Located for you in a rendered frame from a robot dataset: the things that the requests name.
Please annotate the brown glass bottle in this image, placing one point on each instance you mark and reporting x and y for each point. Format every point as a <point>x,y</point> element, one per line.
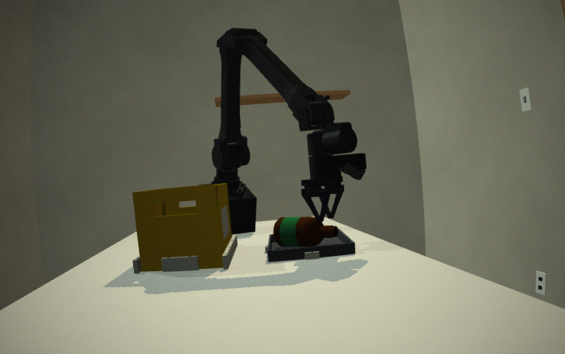
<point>301,231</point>

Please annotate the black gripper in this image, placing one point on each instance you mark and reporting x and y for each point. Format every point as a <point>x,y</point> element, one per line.
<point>312,188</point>

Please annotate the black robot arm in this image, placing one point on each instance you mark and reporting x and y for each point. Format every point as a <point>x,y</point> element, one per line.
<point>311,110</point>

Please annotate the yellow divided crate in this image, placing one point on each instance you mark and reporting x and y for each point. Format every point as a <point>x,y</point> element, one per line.
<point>163,230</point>

